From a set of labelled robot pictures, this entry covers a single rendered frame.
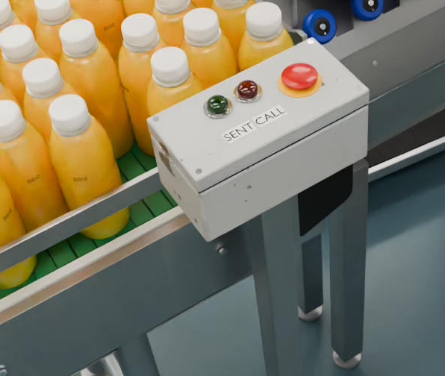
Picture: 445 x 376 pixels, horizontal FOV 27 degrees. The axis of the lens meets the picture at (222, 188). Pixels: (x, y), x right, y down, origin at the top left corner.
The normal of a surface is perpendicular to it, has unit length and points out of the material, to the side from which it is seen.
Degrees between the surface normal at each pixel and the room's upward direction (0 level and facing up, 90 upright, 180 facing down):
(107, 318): 90
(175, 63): 0
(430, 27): 70
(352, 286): 90
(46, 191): 90
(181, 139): 0
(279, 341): 90
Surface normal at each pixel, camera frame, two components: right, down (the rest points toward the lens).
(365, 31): 0.35, 0.10
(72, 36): -0.10, -0.64
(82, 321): 0.52, 0.63
